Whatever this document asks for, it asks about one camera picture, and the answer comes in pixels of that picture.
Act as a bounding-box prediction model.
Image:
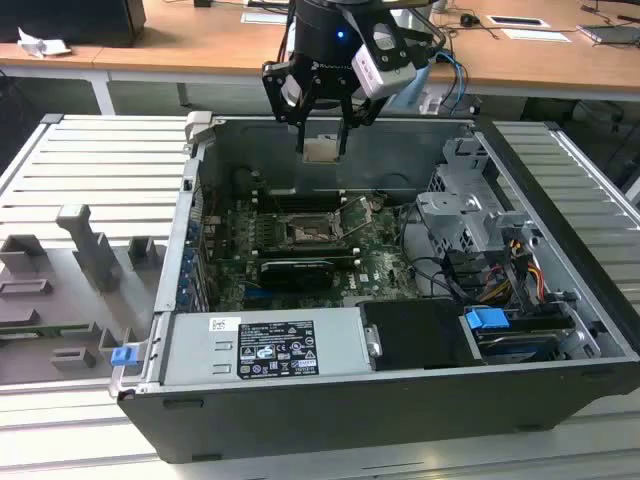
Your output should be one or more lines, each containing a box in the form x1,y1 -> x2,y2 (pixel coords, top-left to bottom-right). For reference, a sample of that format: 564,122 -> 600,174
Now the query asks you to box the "black open PC case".
108,110 -> 640,464

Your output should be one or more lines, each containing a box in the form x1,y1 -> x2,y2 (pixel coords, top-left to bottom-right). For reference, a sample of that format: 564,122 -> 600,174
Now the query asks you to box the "silver metal drive cage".
414,137 -> 542,266

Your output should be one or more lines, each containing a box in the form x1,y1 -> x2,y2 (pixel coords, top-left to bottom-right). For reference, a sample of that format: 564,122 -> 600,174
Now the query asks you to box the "silver desk cable port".
240,10 -> 292,25
487,14 -> 551,29

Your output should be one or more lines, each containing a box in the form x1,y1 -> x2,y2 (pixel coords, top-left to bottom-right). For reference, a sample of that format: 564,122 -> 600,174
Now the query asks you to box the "crumpled white paper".
17,27 -> 72,60

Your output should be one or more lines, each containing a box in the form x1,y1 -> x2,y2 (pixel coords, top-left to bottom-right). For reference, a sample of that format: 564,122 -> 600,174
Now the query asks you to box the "thin red wire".
202,182 -> 221,219

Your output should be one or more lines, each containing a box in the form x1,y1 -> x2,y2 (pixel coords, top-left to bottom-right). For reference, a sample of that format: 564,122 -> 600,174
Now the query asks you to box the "black RAM stick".
252,239 -> 362,262
252,185 -> 349,214

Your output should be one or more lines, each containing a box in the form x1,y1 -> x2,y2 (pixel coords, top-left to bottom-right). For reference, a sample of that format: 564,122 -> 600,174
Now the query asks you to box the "yellow red wire bundle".
482,239 -> 549,304

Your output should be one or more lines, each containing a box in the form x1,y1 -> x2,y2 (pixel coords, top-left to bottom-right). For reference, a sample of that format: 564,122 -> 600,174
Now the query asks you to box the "wooden desk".
0,0 -> 640,116

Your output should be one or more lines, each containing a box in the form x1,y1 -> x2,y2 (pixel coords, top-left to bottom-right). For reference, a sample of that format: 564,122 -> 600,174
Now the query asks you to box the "metal socket cover frame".
333,196 -> 375,240

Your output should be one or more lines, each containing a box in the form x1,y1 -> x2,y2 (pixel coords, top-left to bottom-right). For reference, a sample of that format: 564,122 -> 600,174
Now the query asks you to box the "black graphics card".
258,257 -> 335,293

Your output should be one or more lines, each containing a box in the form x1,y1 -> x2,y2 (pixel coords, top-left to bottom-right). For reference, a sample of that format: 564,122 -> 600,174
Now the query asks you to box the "white paper sheet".
501,28 -> 574,44

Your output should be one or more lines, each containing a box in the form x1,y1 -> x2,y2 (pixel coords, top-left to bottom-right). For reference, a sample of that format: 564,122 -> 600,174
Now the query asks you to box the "green RAM stick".
0,323 -> 69,339

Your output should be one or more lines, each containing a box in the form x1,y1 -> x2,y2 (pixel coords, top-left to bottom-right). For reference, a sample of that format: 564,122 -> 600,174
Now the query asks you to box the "blue plastic case latch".
110,346 -> 139,369

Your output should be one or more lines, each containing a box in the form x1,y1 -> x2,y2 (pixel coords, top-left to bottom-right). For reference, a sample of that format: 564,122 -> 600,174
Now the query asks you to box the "hard disk in blue carrier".
462,307 -> 575,365

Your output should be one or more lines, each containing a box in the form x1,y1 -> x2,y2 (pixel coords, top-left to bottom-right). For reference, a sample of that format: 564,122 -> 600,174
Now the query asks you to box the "green motherboard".
202,192 -> 426,311

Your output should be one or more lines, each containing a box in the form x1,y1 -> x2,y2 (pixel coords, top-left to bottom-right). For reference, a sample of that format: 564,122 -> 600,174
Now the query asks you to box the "grey power supply unit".
159,307 -> 377,386

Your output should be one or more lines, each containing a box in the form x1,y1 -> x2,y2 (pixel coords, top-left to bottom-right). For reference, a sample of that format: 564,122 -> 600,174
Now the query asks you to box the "grey laptop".
576,23 -> 640,47

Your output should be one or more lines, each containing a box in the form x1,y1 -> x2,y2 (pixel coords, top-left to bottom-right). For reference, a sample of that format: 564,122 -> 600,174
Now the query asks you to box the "silver square CPU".
303,137 -> 343,164

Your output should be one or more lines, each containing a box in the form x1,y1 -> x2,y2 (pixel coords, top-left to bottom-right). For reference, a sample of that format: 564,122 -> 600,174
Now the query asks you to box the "black desktop computer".
0,0 -> 147,49

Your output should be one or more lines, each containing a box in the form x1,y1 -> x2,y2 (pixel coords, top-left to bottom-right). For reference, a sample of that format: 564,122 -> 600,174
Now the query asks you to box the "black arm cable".
277,14 -> 297,64

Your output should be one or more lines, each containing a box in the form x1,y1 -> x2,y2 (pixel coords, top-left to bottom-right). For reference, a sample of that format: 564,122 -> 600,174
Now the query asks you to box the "black CPU socket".
282,212 -> 349,249

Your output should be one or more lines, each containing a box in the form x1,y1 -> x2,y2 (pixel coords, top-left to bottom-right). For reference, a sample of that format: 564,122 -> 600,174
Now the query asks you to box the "grey plastic case latch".
184,110 -> 216,146

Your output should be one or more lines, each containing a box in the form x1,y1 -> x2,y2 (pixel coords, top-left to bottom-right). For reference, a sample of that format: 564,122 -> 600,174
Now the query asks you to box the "black looped cable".
399,204 -> 469,301

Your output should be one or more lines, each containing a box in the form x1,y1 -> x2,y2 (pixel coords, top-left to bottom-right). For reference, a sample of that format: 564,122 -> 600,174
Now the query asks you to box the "black rating label sticker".
237,320 -> 319,377

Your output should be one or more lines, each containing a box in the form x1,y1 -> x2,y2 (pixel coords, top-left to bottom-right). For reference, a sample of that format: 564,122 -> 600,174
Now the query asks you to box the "blue cable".
432,48 -> 470,115

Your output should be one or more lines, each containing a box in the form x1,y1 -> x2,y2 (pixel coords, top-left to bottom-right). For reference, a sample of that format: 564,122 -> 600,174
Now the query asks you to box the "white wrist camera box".
351,23 -> 418,99

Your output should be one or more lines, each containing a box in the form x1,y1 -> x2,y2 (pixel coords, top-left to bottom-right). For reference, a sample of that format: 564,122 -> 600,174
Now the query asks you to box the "grey parts rack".
0,203 -> 169,386

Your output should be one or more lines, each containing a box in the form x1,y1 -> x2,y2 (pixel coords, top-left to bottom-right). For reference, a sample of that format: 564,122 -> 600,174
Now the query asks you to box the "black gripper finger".
262,59 -> 314,154
338,94 -> 387,154

